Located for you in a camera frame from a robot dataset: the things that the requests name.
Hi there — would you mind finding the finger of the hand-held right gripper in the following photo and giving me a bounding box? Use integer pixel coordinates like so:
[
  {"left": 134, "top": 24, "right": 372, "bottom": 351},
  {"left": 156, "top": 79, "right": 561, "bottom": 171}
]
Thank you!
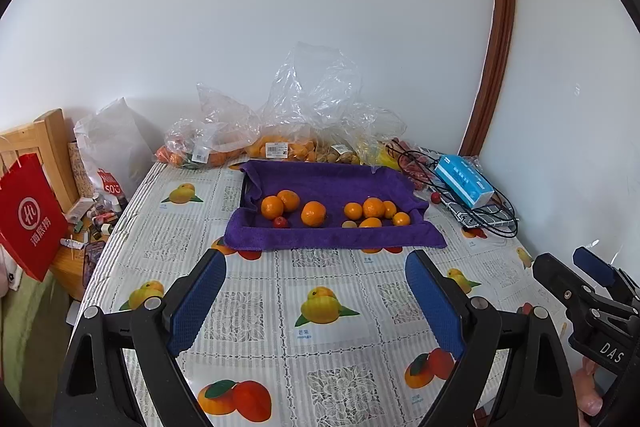
[
  {"left": 572, "top": 247, "right": 640, "bottom": 308},
  {"left": 532, "top": 253, "right": 596, "bottom": 315}
]

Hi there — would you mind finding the wooden chair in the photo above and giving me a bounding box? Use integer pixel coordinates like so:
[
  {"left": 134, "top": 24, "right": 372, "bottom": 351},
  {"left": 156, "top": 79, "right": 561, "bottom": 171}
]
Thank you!
[{"left": 0, "top": 108, "right": 81, "bottom": 228}]

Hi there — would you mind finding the yellow packet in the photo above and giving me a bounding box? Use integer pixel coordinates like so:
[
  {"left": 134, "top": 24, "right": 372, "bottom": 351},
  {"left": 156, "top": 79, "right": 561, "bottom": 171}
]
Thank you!
[{"left": 357, "top": 142, "right": 401, "bottom": 168}]

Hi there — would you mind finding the red paper bag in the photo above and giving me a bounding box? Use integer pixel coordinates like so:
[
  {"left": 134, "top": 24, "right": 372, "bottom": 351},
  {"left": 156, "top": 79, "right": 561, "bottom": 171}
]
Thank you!
[{"left": 0, "top": 153, "right": 68, "bottom": 282}]

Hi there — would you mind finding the brown wooden door frame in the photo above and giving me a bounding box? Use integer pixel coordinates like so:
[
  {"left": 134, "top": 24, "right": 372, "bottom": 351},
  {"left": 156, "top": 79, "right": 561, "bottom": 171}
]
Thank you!
[{"left": 457, "top": 0, "right": 517, "bottom": 158}]

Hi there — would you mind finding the clear bag of physalis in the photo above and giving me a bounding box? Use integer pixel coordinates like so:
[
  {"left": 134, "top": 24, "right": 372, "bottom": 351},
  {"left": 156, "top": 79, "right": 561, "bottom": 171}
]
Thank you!
[{"left": 315, "top": 104, "right": 408, "bottom": 166}]

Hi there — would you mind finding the black wire basket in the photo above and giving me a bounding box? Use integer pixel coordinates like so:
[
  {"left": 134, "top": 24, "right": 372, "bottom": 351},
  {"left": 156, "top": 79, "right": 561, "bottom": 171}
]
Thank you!
[{"left": 385, "top": 139, "right": 521, "bottom": 239}]

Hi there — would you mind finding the green bedsheet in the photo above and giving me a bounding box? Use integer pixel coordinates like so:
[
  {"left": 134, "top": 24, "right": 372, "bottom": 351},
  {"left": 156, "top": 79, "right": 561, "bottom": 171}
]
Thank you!
[{"left": 0, "top": 277, "right": 76, "bottom": 408}]

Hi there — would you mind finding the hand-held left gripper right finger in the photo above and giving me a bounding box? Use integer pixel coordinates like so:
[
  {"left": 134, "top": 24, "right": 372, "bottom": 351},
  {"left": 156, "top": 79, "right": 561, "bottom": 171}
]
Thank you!
[{"left": 405, "top": 249, "right": 571, "bottom": 427}]

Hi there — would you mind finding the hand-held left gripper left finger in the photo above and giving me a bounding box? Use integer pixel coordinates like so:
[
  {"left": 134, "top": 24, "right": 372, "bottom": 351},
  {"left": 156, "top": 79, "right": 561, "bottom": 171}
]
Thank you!
[{"left": 52, "top": 248, "right": 227, "bottom": 427}]

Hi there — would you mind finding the clear bag of kumquats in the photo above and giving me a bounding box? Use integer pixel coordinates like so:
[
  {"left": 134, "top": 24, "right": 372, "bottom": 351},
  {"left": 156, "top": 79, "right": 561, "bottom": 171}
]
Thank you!
[{"left": 245, "top": 42, "right": 363, "bottom": 160}]

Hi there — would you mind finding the bag of red fruits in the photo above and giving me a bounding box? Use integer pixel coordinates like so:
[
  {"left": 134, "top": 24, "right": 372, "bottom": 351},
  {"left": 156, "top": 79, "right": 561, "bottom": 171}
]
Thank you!
[{"left": 385, "top": 137, "right": 436, "bottom": 192}]

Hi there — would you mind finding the wooden side table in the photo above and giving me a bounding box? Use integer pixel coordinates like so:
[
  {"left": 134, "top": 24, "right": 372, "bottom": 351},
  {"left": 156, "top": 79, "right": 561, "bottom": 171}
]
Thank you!
[{"left": 50, "top": 242, "right": 106, "bottom": 300}]

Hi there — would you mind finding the purple towel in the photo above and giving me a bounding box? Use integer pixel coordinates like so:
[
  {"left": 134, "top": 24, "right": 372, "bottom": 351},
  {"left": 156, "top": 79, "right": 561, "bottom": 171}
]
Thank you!
[{"left": 223, "top": 159, "right": 447, "bottom": 252}]

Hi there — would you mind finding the person's right hand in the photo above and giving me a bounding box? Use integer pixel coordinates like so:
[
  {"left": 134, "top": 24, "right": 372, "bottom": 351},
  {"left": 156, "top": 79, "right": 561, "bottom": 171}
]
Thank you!
[{"left": 575, "top": 354, "right": 607, "bottom": 415}]

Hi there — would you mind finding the clear bag of tangerines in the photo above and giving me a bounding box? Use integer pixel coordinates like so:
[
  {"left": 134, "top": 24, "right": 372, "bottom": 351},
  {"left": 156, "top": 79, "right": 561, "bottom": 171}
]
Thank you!
[{"left": 156, "top": 83, "right": 261, "bottom": 168}]

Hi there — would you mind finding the fruit print tablecloth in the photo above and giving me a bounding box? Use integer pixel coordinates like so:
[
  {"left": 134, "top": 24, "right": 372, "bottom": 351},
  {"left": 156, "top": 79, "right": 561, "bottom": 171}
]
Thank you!
[{"left": 70, "top": 159, "right": 571, "bottom": 427}]

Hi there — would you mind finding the blue tissue pack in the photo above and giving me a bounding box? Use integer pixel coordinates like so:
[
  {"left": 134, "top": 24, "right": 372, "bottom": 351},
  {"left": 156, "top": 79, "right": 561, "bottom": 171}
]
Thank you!
[{"left": 432, "top": 154, "right": 496, "bottom": 209}]

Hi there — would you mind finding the white plastic bag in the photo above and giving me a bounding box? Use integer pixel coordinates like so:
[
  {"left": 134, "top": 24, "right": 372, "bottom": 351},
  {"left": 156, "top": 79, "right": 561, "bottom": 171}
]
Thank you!
[{"left": 74, "top": 98, "right": 156, "bottom": 208}]

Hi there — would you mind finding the cluster of small bottles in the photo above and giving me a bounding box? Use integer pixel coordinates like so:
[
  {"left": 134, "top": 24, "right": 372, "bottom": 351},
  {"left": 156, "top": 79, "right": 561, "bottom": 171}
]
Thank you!
[{"left": 62, "top": 194, "right": 128, "bottom": 258}]

